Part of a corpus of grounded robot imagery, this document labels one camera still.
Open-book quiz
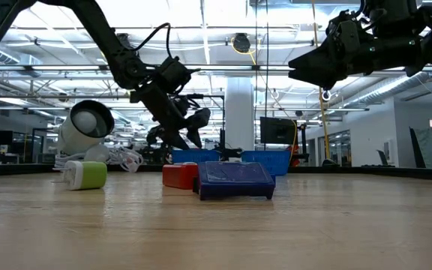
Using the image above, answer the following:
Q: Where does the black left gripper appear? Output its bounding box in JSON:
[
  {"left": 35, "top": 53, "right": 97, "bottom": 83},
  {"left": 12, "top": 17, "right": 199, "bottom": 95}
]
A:
[{"left": 128, "top": 80, "right": 212, "bottom": 151}]

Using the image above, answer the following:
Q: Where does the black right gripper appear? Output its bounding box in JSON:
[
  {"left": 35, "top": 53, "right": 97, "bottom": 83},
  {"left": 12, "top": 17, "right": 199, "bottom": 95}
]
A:
[{"left": 288, "top": 10, "right": 428, "bottom": 92}]

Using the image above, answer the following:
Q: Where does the red USB charger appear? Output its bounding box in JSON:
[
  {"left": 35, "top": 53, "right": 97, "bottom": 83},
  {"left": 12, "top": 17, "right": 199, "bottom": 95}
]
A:
[{"left": 161, "top": 162, "right": 200, "bottom": 191}]

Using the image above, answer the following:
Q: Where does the blue device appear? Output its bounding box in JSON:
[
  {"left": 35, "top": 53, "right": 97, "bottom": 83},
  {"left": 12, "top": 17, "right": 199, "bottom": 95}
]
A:
[{"left": 196, "top": 160, "right": 277, "bottom": 202}]

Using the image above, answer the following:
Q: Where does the green white USB charger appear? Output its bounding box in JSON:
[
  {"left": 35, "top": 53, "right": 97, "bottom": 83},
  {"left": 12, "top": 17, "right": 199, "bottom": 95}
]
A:
[{"left": 52, "top": 160, "right": 109, "bottom": 192}]

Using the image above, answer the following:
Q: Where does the blue plastic basket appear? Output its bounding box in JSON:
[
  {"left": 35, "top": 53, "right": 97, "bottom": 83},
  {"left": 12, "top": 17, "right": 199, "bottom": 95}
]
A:
[
  {"left": 240, "top": 150, "right": 292, "bottom": 178},
  {"left": 170, "top": 148, "right": 221, "bottom": 165}
]

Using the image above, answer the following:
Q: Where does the white pillar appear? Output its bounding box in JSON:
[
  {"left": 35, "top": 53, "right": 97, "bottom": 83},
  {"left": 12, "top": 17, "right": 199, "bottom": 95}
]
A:
[{"left": 224, "top": 77, "right": 256, "bottom": 152}]

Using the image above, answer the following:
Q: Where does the white desk fan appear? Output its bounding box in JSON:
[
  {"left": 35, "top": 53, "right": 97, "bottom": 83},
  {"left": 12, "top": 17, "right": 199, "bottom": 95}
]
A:
[{"left": 53, "top": 99, "right": 116, "bottom": 170}]

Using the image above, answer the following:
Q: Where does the yellow cable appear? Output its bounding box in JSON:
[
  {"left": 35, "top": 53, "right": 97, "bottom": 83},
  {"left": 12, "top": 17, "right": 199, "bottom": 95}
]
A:
[{"left": 310, "top": 0, "right": 336, "bottom": 167}]

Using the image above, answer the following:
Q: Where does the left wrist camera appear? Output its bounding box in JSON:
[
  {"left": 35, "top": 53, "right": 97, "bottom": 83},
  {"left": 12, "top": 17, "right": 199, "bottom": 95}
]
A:
[{"left": 155, "top": 55, "right": 202, "bottom": 95}]

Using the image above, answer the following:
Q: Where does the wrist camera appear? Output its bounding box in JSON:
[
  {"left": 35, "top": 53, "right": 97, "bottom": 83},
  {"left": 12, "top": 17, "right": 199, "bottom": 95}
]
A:
[
  {"left": 361, "top": 0, "right": 419, "bottom": 30},
  {"left": 155, "top": 55, "right": 202, "bottom": 95}
]

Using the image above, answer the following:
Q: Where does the white fan power cable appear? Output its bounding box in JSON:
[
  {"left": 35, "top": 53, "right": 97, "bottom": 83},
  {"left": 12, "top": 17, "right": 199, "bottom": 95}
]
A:
[{"left": 105, "top": 146, "right": 146, "bottom": 174}]

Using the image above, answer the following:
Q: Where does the black ceiling cord reel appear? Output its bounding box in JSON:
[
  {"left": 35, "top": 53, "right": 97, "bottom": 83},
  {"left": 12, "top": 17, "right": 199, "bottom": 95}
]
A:
[{"left": 232, "top": 32, "right": 252, "bottom": 55}]

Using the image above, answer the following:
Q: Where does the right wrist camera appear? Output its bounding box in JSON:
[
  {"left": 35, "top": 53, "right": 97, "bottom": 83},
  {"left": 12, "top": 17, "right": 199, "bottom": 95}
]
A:
[{"left": 361, "top": 0, "right": 419, "bottom": 30}]

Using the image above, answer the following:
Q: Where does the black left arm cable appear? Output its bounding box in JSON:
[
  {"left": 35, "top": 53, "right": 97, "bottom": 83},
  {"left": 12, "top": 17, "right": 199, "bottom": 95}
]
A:
[{"left": 131, "top": 22, "right": 173, "bottom": 61}]

